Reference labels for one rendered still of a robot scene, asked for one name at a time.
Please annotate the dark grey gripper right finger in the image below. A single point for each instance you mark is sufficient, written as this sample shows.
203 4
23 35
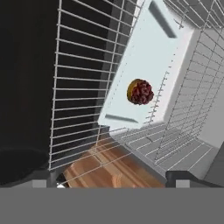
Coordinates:
178 175

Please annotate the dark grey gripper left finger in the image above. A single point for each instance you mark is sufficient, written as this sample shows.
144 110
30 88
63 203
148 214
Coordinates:
39 177

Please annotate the brown cake with red topping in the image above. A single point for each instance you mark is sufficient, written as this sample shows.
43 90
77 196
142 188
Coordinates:
140 92

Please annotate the white baking tray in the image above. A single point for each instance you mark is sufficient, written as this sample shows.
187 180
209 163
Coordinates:
145 52

